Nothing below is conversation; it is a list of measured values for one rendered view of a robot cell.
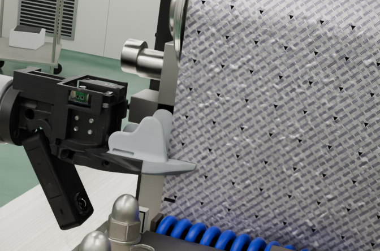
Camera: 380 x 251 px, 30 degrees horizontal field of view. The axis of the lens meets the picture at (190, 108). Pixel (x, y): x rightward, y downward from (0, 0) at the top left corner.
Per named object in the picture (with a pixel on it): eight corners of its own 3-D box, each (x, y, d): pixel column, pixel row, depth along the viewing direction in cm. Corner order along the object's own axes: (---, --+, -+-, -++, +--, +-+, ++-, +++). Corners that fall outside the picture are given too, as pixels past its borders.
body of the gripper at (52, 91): (107, 95, 71) (0, 73, 74) (98, 176, 73) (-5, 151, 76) (134, 83, 78) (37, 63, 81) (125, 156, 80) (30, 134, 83)
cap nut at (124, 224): (112, 226, 72) (117, 184, 71) (146, 234, 71) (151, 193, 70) (98, 239, 69) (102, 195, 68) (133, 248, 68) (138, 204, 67)
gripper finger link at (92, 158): (137, 164, 70) (57, 145, 73) (135, 179, 71) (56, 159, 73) (154, 152, 75) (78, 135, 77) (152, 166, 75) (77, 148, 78)
